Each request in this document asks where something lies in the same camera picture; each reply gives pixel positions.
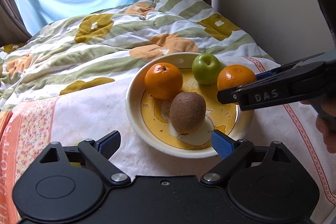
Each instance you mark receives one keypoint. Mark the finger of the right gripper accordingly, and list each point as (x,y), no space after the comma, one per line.
(269,89)
(295,67)

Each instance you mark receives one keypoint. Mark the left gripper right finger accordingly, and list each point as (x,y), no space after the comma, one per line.
(234,154)

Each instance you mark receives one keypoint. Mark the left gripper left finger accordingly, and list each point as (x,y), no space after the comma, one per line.
(97,153)

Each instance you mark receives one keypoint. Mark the large orange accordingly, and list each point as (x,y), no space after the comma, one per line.
(233,76)
(163,81)

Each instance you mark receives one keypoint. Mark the brown kiwi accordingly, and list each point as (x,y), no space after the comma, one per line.
(187,112)

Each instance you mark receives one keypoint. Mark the large green apple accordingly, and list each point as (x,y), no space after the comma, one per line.
(206,68)

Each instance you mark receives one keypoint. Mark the person right hand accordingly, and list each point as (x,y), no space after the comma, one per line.
(324,128)

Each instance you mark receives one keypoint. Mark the white pink patterned cloth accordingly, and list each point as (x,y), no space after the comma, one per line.
(96,111)

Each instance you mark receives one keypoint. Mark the floral striped duvet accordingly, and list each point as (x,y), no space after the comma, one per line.
(114,44)

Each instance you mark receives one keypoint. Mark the brown curtain left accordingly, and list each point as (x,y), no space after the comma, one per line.
(12,30)

